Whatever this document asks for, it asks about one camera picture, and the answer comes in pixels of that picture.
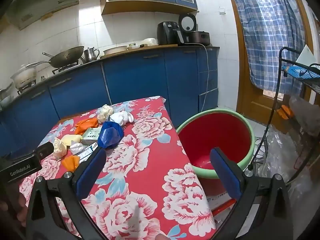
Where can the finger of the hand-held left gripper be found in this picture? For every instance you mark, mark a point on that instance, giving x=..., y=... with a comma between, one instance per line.
x=46, y=148

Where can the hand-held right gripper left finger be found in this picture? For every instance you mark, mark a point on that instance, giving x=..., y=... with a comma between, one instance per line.
x=91, y=172

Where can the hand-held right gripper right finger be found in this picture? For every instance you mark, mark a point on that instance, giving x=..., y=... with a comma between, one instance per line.
x=225, y=172

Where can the cream wrapper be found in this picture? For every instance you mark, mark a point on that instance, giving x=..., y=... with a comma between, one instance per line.
x=60, y=148

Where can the white and blue box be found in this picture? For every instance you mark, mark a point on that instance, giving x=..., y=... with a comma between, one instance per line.
x=86, y=152

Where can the small orange plastic piece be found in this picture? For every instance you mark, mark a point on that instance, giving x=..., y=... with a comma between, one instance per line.
x=71, y=162

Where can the yellow sponge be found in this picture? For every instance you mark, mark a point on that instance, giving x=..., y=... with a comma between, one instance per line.
x=71, y=138

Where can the white paper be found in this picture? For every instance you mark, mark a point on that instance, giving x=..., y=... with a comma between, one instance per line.
x=76, y=147

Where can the pale green carton box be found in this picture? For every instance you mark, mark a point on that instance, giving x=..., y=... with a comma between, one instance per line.
x=91, y=133

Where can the red bucket with green rim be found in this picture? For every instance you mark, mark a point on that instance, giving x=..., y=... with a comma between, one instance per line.
x=215, y=135

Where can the blue plastic bag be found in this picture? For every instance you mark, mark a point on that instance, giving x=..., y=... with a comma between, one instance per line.
x=110, y=135

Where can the orange plastic bag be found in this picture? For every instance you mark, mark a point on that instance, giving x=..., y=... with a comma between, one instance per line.
x=86, y=125

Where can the cream paper ball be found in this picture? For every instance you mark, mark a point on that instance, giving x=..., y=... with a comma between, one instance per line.
x=107, y=109
x=102, y=118

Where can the person's left hand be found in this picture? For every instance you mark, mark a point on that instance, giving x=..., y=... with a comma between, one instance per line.
x=22, y=206

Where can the red plastic stool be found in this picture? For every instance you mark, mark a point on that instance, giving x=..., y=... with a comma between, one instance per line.
x=225, y=206

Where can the clear plastic bags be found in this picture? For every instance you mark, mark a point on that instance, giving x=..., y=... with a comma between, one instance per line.
x=280, y=152

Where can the red floral tablecloth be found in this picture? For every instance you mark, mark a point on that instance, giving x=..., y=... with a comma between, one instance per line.
x=150, y=160

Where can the pot with glass lid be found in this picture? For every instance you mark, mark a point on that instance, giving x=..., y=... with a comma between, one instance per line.
x=23, y=76

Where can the orange net bag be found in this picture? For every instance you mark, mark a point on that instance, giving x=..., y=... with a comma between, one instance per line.
x=285, y=112

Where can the wooden door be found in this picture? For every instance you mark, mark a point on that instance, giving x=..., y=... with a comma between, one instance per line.
x=243, y=80

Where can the black wok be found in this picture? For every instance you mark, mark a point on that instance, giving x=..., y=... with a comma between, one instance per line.
x=66, y=55

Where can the blue base cabinets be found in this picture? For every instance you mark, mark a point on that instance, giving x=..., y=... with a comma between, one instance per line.
x=135, y=80

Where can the metal kettle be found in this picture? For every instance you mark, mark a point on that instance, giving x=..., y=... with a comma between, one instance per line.
x=90, y=55

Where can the white basin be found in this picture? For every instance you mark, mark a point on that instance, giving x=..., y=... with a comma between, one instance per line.
x=115, y=50

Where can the blue packet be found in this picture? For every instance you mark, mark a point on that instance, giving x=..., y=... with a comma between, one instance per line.
x=295, y=71

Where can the small bowl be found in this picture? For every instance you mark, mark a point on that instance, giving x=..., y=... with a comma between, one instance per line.
x=136, y=46

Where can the white card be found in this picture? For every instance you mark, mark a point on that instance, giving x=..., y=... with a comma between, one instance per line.
x=306, y=56

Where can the white plastic container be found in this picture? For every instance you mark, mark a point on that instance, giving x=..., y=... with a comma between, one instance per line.
x=149, y=41

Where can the grey range hood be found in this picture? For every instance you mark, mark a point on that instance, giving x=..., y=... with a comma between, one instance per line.
x=50, y=2

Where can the blue plaid curtain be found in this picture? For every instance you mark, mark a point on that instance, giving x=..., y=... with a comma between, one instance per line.
x=267, y=30

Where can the black air fryer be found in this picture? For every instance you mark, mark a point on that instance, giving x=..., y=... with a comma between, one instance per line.
x=166, y=33

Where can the rice cooker with white lid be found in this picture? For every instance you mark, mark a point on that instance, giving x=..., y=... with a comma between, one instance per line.
x=187, y=22

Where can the white wall switch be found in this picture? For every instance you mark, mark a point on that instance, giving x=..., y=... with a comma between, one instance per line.
x=222, y=10

